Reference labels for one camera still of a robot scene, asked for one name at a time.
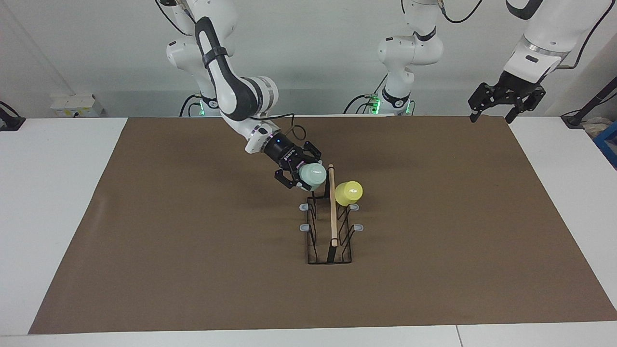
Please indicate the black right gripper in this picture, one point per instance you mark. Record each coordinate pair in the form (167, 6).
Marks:
(284, 152)

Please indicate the brown table mat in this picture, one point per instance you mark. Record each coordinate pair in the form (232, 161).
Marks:
(434, 265)

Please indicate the pale green plastic cup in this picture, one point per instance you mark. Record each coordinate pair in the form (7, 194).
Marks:
(313, 176)

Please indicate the blue box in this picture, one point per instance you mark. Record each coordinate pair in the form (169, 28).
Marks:
(608, 144)

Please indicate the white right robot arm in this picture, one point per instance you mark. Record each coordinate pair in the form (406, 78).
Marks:
(231, 91)

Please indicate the black stand base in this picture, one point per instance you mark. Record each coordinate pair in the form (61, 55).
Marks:
(9, 123)

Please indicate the white wall power strip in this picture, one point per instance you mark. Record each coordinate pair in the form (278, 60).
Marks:
(77, 105)

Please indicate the black angled stand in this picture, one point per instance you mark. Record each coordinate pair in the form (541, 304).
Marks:
(590, 103)

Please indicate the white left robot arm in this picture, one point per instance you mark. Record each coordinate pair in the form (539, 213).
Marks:
(409, 50)

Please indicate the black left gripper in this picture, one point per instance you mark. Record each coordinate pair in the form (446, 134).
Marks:
(516, 89)

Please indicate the pale crumpled bag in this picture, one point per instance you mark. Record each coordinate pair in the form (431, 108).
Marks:
(595, 127)

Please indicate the yellow plastic cup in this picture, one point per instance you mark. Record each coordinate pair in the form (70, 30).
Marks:
(348, 193)

